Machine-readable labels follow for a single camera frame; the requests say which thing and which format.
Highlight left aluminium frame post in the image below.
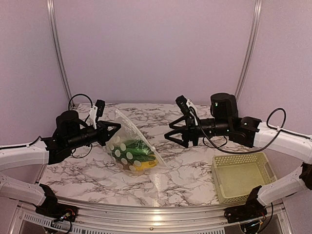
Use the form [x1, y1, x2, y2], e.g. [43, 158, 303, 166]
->
[46, 0, 74, 108]

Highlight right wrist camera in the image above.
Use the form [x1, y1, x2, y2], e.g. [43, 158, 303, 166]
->
[175, 95, 197, 118]

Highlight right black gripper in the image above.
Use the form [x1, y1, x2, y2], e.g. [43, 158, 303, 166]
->
[164, 114, 231, 148]

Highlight light green fake cucumber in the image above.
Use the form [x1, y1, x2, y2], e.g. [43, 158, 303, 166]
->
[121, 140, 156, 162]

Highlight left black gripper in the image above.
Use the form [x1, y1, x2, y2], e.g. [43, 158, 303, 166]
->
[66, 120, 121, 150]

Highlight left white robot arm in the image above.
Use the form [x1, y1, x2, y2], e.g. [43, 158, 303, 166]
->
[0, 110, 121, 217]

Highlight dark green fake cucumber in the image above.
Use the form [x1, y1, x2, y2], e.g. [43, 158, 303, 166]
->
[116, 140, 149, 159]

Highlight pale green plastic basket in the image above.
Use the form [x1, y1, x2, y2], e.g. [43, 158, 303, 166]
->
[211, 152, 277, 204]

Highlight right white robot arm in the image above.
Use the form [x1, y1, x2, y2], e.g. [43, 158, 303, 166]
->
[164, 93, 312, 218]

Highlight front aluminium rail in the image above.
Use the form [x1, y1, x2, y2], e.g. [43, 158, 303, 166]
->
[14, 197, 293, 234]

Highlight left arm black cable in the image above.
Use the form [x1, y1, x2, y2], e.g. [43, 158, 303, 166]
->
[67, 94, 96, 159]

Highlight right aluminium frame post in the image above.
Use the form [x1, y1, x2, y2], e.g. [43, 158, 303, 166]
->
[234, 0, 263, 101]

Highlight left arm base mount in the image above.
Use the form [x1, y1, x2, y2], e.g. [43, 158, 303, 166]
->
[36, 184, 78, 222]

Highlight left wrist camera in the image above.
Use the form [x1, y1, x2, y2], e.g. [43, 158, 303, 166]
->
[89, 99, 105, 129]

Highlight aluminium frame post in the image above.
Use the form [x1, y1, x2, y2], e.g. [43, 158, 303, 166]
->
[234, 0, 263, 101]
[46, 0, 74, 108]

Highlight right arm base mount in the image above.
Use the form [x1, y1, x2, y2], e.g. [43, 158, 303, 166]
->
[224, 186, 267, 223]

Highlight clear polka-dot zip bag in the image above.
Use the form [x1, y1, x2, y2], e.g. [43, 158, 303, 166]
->
[106, 109, 166, 175]

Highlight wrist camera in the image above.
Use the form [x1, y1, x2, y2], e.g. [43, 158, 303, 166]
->
[175, 95, 197, 118]
[89, 99, 105, 129]

